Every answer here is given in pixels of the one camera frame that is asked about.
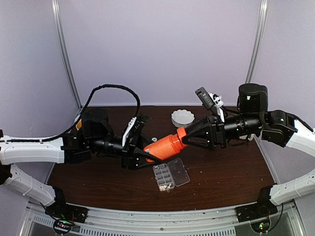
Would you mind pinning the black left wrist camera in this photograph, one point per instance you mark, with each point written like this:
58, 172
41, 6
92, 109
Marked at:
133, 132

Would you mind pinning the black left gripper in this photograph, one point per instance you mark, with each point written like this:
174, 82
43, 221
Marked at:
128, 157

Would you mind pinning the orange bottle cap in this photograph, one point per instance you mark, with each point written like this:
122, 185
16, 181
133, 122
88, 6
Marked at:
181, 132

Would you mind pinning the clear plastic pill organizer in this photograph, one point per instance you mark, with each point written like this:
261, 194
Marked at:
173, 172

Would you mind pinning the white pills in organizer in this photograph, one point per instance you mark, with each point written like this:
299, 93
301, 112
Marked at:
166, 187

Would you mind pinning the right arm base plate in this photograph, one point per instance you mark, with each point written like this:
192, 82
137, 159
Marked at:
255, 211

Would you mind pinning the orange pill bottle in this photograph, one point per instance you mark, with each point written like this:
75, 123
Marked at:
166, 147

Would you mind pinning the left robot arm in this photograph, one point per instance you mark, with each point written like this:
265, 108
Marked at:
93, 135

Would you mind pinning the white fluted ceramic bowl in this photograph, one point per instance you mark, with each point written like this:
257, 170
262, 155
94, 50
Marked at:
182, 118

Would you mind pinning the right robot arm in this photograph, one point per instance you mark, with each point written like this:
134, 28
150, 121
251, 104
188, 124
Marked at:
279, 127

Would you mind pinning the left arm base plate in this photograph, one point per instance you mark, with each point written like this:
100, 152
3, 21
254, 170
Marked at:
67, 212

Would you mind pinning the aluminium frame post right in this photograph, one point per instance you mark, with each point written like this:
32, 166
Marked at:
261, 23

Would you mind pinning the aluminium frame post left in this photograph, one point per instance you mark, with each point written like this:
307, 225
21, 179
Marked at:
64, 52

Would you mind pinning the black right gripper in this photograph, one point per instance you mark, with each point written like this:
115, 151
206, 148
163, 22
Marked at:
215, 135

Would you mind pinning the aluminium frame post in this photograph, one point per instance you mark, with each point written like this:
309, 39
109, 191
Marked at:
261, 23
64, 52

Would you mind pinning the floral mug yellow inside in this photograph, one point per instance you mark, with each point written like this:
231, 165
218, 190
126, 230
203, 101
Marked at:
79, 124

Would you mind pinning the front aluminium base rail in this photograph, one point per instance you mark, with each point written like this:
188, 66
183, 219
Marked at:
208, 222

